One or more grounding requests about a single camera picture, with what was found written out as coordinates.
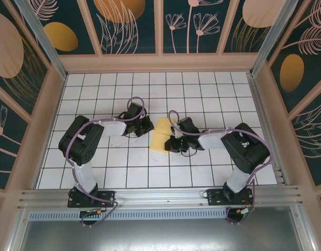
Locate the aluminium mounting rail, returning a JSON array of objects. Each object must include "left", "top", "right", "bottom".
[{"left": 17, "top": 185, "right": 304, "bottom": 210}]

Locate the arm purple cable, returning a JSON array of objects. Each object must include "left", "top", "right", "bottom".
[
  {"left": 168, "top": 109, "right": 272, "bottom": 225},
  {"left": 67, "top": 96, "right": 148, "bottom": 228}
]

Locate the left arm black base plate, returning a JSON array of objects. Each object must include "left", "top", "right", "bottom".
[{"left": 67, "top": 189, "right": 116, "bottom": 209}]

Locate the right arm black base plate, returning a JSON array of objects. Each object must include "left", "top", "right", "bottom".
[{"left": 206, "top": 188, "right": 255, "bottom": 207}]

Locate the aluminium side rail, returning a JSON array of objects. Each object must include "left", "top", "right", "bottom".
[{"left": 248, "top": 74, "right": 291, "bottom": 187}]

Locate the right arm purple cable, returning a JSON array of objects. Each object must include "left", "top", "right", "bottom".
[{"left": 168, "top": 109, "right": 272, "bottom": 225}]

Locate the grey metal sheet panel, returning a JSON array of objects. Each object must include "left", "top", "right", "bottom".
[{"left": 18, "top": 219, "right": 315, "bottom": 251}]

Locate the yellow cloth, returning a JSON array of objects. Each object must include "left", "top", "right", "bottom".
[{"left": 149, "top": 117, "right": 174, "bottom": 153}]

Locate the aluminium frame post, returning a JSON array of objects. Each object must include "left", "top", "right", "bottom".
[
  {"left": 15, "top": 0, "right": 69, "bottom": 81},
  {"left": 248, "top": 0, "right": 300, "bottom": 77}
]

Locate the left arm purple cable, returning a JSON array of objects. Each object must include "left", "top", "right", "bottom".
[{"left": 67, "top": 96, "right": 148, "bottom": 228}]

